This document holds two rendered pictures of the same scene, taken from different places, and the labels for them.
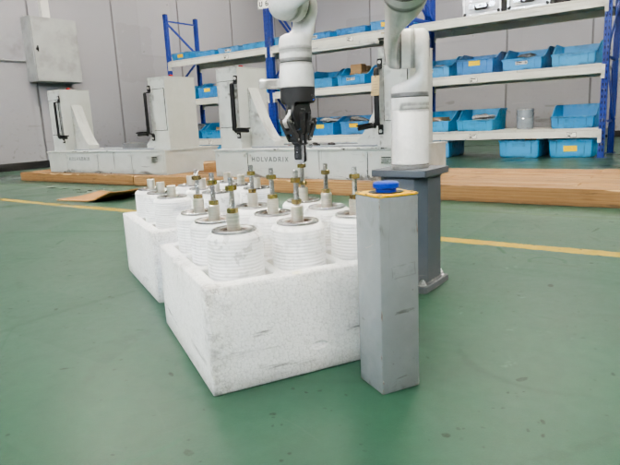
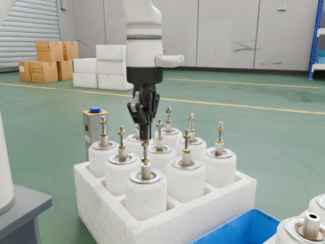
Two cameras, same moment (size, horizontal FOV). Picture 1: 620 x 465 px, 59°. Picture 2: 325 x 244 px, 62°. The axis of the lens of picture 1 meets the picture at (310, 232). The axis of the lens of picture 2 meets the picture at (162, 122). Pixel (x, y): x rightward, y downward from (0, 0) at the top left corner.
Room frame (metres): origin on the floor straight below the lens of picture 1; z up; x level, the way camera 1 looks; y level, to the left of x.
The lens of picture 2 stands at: (1.78, -0.05, 0.54)
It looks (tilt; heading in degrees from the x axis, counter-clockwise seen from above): 16 degrees down; 170
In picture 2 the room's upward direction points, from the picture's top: straight up
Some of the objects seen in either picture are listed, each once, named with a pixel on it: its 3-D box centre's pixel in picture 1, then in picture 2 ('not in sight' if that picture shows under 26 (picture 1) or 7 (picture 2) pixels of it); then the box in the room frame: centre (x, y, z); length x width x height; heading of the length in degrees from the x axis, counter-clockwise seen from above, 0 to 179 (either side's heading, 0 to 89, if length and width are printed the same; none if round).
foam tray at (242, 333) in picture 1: (278, 292); (159, 198); (1.07, 0.07, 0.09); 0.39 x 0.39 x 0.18; 25
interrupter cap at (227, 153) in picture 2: (199, 212); (218, 152); (1.13, 0.23, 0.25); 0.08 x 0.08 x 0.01
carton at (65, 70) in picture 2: not in sight; (60, 69); (-2.89, -0.89, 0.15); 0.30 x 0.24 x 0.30; 54
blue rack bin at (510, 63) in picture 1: (529, 59); not in sight; (5.39, -2.14, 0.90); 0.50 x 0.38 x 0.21; 142
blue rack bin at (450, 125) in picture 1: (441, 121); not in sight; (5.92, -1.44, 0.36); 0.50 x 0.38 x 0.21; 144
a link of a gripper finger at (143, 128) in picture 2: not in sight; (141, 129); (1.25, 0.00, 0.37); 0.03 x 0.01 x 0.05; 151
